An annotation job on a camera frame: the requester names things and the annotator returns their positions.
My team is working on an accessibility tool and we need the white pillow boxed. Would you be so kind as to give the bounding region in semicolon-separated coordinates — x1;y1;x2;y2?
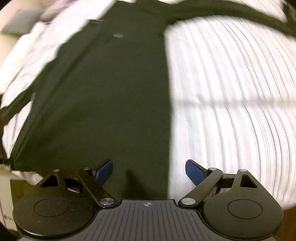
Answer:
0;19;58;93

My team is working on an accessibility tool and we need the dark green garment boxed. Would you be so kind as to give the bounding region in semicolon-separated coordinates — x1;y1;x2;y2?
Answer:
0;0;296;201

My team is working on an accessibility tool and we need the white striped bed sheet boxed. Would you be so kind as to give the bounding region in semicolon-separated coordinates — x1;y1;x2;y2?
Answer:
0;0;296;211

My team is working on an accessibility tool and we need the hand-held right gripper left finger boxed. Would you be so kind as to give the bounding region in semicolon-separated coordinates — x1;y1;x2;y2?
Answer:
35;159;116;207

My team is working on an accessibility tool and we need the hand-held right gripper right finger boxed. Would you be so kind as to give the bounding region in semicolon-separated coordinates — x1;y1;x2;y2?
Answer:
179;159;264;207

